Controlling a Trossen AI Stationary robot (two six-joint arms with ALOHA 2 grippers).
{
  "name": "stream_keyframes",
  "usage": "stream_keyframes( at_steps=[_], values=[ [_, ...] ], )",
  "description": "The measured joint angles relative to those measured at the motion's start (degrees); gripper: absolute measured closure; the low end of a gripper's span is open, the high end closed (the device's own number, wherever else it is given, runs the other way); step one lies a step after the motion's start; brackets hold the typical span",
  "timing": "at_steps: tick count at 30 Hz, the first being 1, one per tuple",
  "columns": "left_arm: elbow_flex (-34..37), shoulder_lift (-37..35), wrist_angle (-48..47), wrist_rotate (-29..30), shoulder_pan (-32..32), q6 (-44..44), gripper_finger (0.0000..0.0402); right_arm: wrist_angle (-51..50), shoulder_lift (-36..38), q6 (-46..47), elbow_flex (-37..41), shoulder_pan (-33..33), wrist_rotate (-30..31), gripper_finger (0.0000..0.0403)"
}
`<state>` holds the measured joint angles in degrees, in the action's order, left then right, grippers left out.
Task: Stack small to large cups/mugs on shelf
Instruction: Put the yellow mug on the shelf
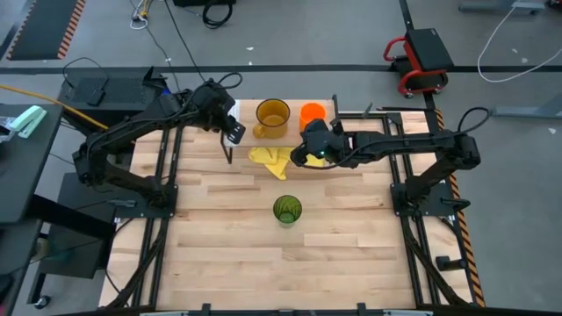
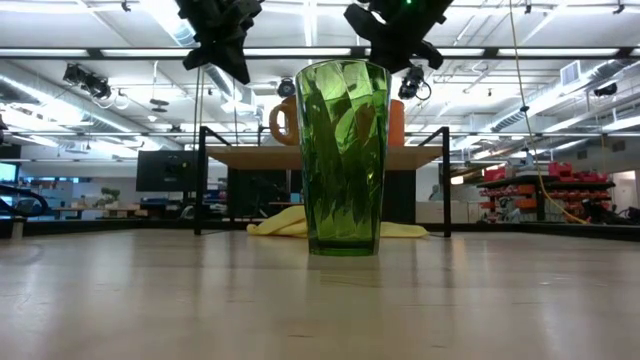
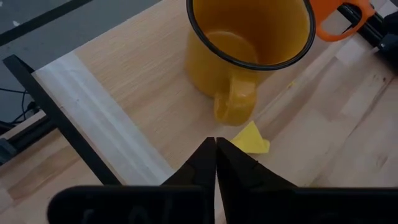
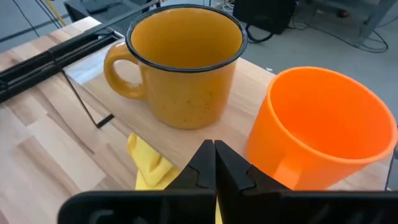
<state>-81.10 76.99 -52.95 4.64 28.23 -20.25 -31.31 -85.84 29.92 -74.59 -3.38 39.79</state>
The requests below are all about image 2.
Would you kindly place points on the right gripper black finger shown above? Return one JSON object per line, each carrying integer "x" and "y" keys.
{"x": 370, "y": 30}
{"x": 430, "y": 56}

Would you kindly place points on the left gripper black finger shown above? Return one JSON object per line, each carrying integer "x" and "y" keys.
{"x": 202, "y": 57}
{"x": 235, "y": 57}

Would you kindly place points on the large yellow ceramic mug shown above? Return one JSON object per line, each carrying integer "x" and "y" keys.
{"x": 273, "y": 122}

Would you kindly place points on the orange mug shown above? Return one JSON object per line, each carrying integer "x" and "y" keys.
{"x": 397, "y": 125}

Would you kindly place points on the green faceted glass tumbler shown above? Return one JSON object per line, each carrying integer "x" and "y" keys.
{"x": 342, "y": 175}

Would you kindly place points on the wooden shelf black metal legs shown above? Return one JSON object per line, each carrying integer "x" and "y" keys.
{"x": 250, "y": 157}

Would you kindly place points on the round black ceiling fixture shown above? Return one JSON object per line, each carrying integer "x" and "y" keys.
{"x": 286, "y": 87}

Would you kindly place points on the black computer monitor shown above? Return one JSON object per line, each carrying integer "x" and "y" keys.
{"x": 165, "y": 170}

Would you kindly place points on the black cabinet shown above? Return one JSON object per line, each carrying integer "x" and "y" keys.
{"x": 255, "y": 192}

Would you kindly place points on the person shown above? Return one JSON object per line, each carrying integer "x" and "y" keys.
{"x": 435, "y": 192}

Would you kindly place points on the white air vent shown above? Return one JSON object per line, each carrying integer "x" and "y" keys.
{"x": 570, "y": 72}

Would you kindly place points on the beige cardboard box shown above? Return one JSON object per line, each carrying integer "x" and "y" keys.
{"x": 450, "y": 212}

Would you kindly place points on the small potted plant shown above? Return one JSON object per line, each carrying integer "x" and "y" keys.
{"x": 109, "y": 196}

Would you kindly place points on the yellow cloth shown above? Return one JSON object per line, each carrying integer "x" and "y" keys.
{"x": 280, "y": 225}

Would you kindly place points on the wooden bench table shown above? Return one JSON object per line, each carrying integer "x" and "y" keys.
{"x": 120, "y": 212}

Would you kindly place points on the rack with red bins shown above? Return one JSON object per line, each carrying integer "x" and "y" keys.
{"x": 545, "y": 192}

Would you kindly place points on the lit computer screen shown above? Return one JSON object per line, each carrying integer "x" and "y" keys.
{"x": 7, "y": 172}

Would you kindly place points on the black overhead camera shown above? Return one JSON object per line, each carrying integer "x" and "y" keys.
{"x": 411, "y": 86}

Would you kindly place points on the black aluminium rig frame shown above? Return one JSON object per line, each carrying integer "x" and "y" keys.
{"x": 125, "y": 227}

